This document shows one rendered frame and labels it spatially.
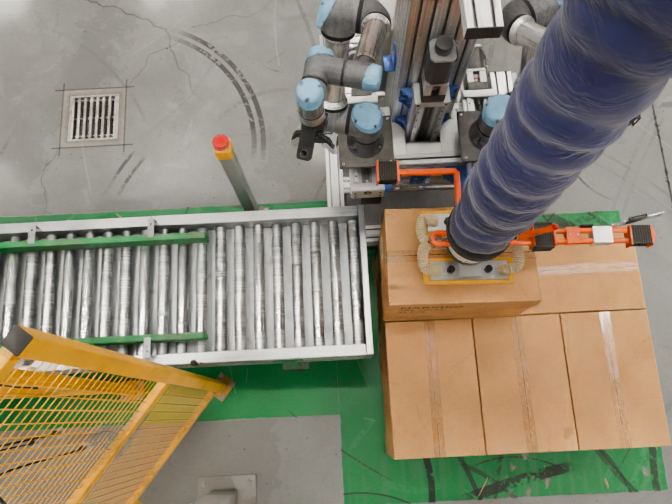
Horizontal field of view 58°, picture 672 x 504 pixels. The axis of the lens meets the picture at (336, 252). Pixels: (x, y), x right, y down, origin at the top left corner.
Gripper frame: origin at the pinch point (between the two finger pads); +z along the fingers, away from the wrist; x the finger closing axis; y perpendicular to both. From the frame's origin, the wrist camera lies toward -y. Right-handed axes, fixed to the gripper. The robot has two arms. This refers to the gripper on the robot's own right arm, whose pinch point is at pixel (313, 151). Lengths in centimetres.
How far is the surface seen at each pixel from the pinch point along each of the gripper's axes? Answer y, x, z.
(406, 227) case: -1, -36, 54
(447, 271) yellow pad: -19, -54, 40
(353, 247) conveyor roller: -3, -15, 94
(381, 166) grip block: 11.6, -21.7, 27.8
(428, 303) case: -30, -51, 54
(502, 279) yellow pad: -17, -75, 41
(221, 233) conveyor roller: -11, 47, 94
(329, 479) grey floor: -111, -28, 149
